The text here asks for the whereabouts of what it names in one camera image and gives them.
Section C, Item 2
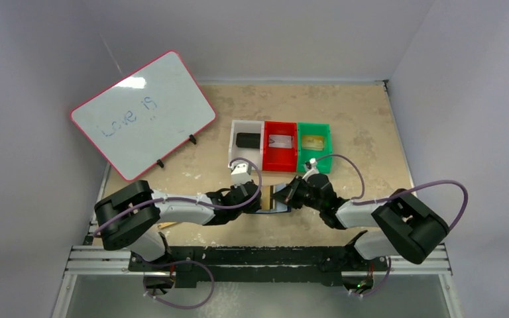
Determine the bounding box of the gold card with stripe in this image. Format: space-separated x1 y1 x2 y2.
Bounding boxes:
260 185 275 213

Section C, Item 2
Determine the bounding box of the blue leather card holder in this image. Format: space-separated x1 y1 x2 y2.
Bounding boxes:
254 183 292 215

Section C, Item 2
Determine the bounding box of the red plastic bin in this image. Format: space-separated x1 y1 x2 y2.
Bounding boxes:
262 121 298 172

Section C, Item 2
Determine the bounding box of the green plastic bin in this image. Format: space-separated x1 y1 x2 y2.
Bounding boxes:
296 122 333 173

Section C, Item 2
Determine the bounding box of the white plastic bin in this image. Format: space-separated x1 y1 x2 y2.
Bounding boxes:
227 119 264 170

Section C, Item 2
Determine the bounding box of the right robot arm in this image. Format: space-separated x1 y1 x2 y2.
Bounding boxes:
271 174 450 270

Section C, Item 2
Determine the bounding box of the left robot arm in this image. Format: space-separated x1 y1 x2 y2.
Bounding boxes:
93 180 260 271

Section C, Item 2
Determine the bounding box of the gold credit card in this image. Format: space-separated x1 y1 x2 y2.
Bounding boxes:
301 134 325 151

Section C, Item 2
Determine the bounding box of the black card in bin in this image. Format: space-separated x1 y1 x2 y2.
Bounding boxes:
235 132 261 149

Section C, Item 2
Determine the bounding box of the silver credit card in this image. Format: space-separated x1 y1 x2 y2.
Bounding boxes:
268 134 293 149

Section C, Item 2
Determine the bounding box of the orange circuit board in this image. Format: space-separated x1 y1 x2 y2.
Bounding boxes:
157 222 178 230

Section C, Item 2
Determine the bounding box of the pink framed whiteboard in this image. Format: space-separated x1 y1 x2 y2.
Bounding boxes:
70 50 216 181

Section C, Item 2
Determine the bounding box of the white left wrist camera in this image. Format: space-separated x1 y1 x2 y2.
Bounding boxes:
229 160 252 186

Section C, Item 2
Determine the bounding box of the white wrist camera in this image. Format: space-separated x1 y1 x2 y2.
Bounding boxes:
229 160 252 186
303 158 319 180

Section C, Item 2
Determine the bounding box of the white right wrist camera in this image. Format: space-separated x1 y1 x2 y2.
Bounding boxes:
303 158 319 180

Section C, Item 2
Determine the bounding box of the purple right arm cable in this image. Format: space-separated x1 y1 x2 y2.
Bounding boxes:
309 153 469 233

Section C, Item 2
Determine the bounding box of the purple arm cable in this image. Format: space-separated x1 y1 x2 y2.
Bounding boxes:
91 157 263 239
309 153 469 233

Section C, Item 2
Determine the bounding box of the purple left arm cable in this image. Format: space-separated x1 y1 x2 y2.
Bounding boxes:
91 157 263 239

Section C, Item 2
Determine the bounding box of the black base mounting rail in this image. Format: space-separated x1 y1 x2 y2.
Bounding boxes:
130 246 388 289

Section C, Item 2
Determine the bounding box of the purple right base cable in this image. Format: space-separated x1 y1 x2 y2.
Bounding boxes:
347 256 392 300

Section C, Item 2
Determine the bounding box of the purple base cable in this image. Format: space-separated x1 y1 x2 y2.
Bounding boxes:
347 256 392 300
142 257 217 310

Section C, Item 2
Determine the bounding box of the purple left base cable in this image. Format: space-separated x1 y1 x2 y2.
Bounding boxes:
142 257 217 310

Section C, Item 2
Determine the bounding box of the aluminium frame rail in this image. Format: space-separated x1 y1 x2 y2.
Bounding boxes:
52 244 463 317

